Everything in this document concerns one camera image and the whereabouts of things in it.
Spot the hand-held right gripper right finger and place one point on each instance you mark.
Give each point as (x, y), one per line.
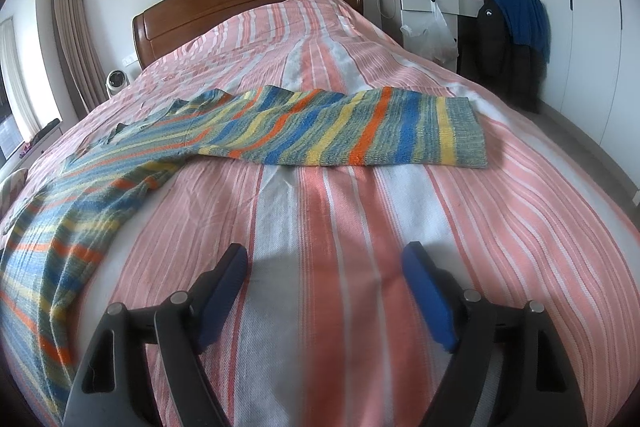
(430, 292)

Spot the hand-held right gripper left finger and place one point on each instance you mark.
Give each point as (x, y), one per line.
(225, 279)

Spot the colourful striped knit sweater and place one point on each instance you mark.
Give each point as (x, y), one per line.
(300, 127)

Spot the bed with striped pink sheet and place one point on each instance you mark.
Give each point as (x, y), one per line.
(350, 217)

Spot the small white fan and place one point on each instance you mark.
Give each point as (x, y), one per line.
(117, 84)

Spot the white window bench cabinet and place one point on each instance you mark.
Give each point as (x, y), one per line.
(47, 139)

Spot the striped throw pillow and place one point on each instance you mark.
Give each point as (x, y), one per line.
(10, 187)

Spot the dark cloth pile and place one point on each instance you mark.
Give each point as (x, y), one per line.
(35, 139)

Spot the black jacket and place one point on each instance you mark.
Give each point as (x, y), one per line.
(490, 47)

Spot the clear plastic bag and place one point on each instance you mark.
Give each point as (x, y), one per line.
(435, 37)

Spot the window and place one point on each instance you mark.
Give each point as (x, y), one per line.
(10, 97)

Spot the beige curtain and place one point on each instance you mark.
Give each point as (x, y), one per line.
(75, 32)

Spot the blue knit cloth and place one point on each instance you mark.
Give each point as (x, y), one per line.
(520, 12)

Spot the white wardrobe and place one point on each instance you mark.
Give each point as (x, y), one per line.
(585, 7)

